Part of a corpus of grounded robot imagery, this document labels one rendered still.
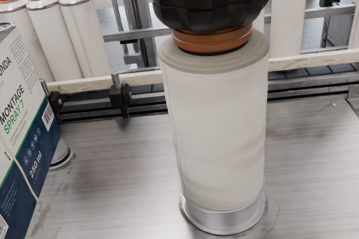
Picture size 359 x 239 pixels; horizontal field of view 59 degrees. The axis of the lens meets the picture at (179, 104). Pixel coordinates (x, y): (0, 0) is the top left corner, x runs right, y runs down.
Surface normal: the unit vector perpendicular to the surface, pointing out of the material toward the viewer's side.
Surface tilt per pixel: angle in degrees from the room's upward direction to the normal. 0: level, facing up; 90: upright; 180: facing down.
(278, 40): 90
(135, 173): 0
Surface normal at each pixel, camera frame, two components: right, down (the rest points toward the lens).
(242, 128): 0.36, 0.52
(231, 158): 0.15, 0.54
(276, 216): -0.12, -0.82
